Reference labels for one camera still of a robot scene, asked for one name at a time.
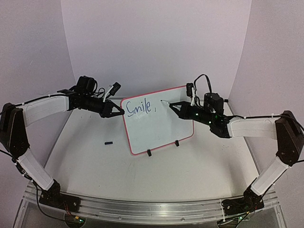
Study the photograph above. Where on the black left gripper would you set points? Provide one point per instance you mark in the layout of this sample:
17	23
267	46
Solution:
107	110

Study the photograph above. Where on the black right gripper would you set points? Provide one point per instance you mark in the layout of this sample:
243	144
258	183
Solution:
186	110

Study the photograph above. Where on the pink framed whiteboard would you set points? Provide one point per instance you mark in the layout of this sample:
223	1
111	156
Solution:
149	123

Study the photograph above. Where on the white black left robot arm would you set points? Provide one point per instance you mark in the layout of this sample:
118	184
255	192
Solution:
15	118

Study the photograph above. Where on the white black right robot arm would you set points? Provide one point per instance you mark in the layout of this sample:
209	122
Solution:
284	133

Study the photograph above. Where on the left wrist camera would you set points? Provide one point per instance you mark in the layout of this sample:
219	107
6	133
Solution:
111	91

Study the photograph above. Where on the wire whiteboard stand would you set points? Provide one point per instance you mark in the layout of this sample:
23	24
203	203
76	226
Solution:
149	151

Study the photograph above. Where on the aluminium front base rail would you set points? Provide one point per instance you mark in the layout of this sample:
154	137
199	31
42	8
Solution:
87	212

